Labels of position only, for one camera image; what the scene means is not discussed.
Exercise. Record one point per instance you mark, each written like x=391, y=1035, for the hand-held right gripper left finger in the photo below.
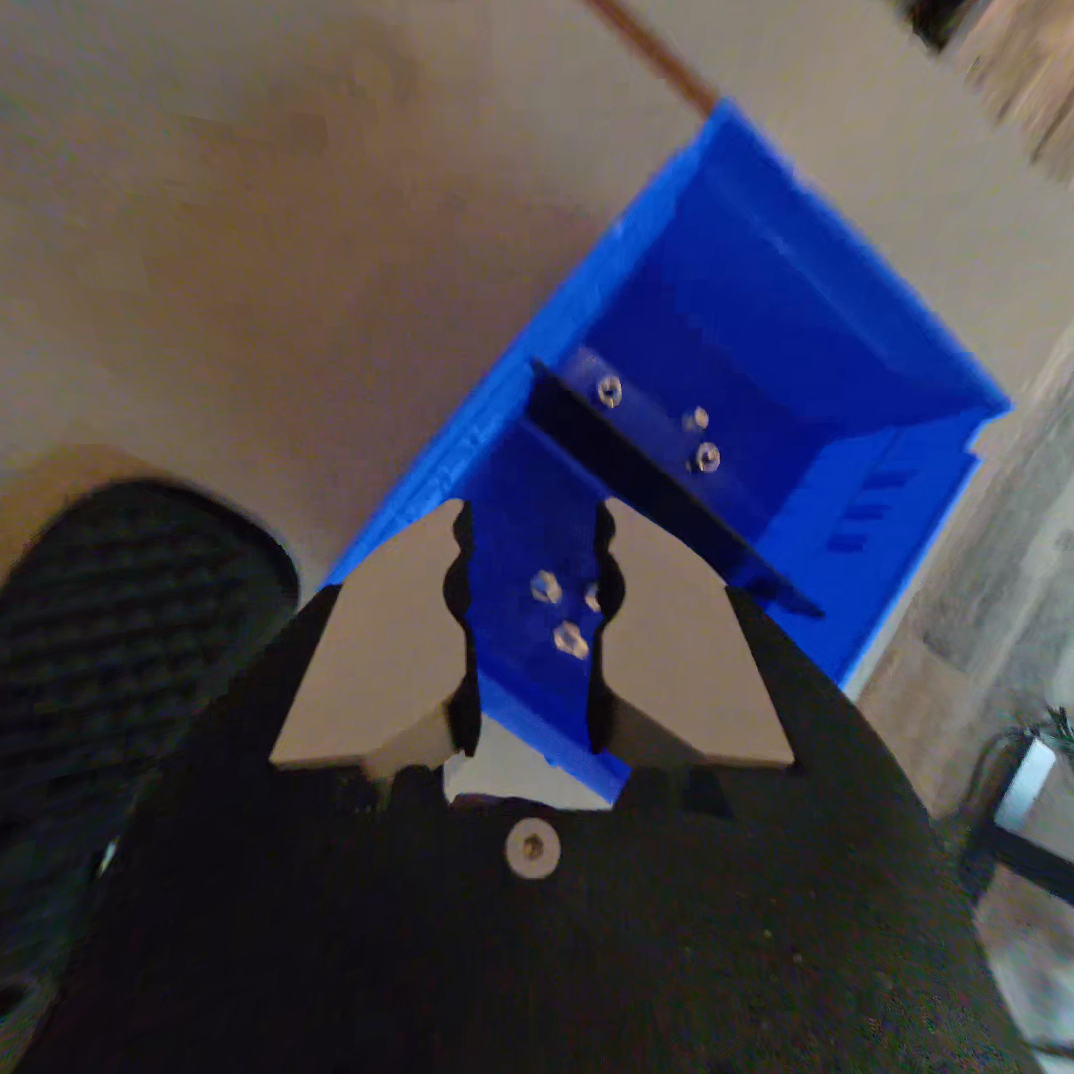
x=377, y=671

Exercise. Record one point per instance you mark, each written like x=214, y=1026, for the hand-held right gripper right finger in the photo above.
x=688, y=671

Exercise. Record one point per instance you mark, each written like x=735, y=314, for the silver hex nut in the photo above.
x=570, y=640
x=545, y=586
x=591, y=597

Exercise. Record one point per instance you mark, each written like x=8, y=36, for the blue plastic bin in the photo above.
x=755, y=277

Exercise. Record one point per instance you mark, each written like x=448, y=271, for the black mesh pad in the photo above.
x=126, y=629

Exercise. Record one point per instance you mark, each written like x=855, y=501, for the white furniture leg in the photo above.
x=1028, y=780

